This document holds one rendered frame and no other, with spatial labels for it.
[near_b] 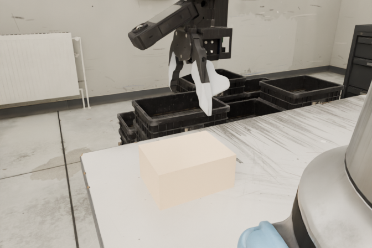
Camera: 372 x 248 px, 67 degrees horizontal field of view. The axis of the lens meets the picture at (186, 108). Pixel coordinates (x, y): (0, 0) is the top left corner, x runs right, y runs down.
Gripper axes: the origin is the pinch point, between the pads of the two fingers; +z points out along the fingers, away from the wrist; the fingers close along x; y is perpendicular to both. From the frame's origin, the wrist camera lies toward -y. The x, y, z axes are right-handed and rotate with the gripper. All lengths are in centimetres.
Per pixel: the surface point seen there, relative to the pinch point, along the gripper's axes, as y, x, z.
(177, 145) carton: -0.5, 2.4, 9.7
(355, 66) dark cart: 178, 83, 25
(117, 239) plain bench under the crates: -16.3, -9.0, 17.3
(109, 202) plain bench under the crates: -15.6, 0.2, 17.3
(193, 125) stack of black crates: 32, 57, 34
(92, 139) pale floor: -1, 173, 87
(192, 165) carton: -1.3, -5.8, 9.7
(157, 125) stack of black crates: 14, 57, 30
